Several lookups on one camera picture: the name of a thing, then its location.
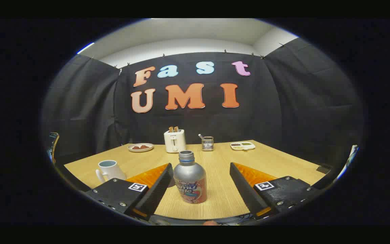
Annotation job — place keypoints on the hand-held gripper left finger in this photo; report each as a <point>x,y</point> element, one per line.
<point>157,189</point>

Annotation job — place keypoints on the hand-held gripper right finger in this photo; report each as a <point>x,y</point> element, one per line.
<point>245,189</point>

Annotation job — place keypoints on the silver juice bottle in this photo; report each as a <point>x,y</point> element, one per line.
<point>190,176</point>

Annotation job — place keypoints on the white cup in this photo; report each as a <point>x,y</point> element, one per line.
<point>112,171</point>

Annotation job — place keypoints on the wooden table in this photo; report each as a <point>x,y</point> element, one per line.
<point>215,162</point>

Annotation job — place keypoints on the small white plate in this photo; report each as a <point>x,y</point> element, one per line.
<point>141,149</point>

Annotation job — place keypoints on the white divided tray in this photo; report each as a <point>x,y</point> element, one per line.
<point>242,146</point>

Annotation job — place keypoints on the red-brown food pieces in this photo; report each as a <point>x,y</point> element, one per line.
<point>141,147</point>

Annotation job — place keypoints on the white toaster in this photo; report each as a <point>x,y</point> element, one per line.
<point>174,142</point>

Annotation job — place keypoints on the small black object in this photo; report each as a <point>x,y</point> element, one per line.
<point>323,169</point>

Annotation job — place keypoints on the black backdrop cloth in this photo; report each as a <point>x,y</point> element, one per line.
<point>283,101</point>

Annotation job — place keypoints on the chair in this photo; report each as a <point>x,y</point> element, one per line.
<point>52,145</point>

